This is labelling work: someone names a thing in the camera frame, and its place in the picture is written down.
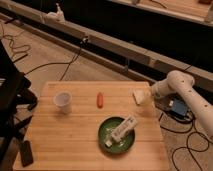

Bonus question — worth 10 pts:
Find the white sponge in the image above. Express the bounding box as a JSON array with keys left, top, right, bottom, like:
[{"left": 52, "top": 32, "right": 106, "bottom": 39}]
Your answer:
[{"left": 133, "top": 90, "right": 150, "bottom": 105}]

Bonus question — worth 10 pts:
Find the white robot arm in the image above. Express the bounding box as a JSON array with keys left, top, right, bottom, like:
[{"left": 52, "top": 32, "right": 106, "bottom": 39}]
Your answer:
[{"left": 151, "top": 70, "right": 213, "bottom": 139}]

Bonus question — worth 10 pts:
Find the blue power box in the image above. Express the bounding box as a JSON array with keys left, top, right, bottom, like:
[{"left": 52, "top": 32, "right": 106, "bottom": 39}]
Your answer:
[{"left": 169, "top": 99, "right": 188, "bottom": 117}]

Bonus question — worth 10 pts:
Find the white remote controller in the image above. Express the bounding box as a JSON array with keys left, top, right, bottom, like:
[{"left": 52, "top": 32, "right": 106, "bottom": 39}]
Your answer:
[{"left": 105, "top": 116, "right": 137, "bottom": 148}]

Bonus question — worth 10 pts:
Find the orange sausage toy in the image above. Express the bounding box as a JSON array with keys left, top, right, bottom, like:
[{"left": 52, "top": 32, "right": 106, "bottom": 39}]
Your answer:
[{"left": 97, "top": 93, "right": 103, "bottom": 108}]

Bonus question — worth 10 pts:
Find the green plate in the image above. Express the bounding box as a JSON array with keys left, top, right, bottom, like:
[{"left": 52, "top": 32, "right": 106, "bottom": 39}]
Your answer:
[{"left": 98, "top": 116, "right": 137, "bottom": 154}]

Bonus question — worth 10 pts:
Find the white plastic cup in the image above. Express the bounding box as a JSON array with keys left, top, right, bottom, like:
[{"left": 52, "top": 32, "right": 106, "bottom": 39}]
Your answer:
[{"left": 53, "top": 92, "right": 72, "bottom": 114}]

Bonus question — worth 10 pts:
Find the white object on ledge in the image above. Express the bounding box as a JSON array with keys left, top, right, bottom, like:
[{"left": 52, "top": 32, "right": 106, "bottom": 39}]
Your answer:
[{"left": 45, "top": 4, "right": 65, "bottom": 22}]

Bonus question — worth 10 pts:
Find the black chair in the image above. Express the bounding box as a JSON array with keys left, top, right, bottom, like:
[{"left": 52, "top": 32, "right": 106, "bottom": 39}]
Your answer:
[{"left": 0, "top": 41, "right": 37, "bottom": 159}]

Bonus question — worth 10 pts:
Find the black cable right floor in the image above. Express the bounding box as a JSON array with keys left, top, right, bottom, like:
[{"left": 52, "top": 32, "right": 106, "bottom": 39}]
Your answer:
[{"left": 156, "top": 106, "right": 213, "bottom": 171}]

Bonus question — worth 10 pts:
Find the black floor cable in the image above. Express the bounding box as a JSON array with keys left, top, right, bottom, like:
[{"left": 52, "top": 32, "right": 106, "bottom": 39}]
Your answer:
[{"left": 0, "top": 23, "right": 89, "bottom": 82}]

